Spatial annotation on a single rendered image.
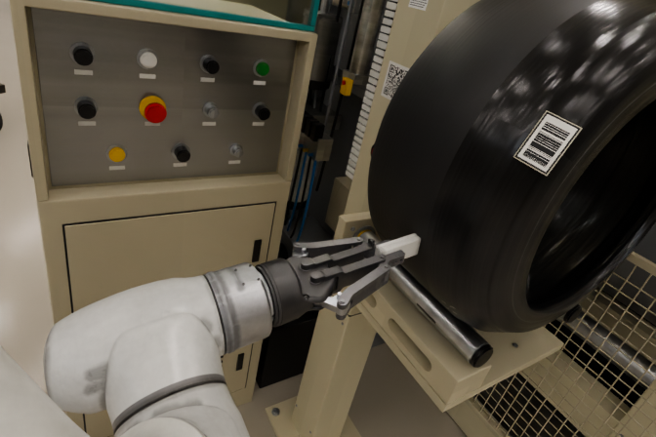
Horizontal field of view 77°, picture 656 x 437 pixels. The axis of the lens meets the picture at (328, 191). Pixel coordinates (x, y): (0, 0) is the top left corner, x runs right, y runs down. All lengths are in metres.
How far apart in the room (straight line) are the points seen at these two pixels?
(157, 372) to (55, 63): 0.64
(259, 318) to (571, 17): 0.50
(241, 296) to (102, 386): 0.14
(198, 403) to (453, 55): 0.50
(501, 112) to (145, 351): 0.44
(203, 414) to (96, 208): 0.66
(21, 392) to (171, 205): 0.77
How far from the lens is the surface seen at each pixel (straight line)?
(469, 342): 0.75
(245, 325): 0.46
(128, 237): 1.02
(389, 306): 0.82
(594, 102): 0.54
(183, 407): 0.40
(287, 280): 0.48
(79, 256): 1.04
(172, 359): 0.42
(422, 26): 0.87
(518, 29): 0.60
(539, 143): 0.51
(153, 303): 0.44
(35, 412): 0.27
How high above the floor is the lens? 1.38
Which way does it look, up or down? 27 degrees down
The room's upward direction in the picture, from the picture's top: 13 degrees clockwise
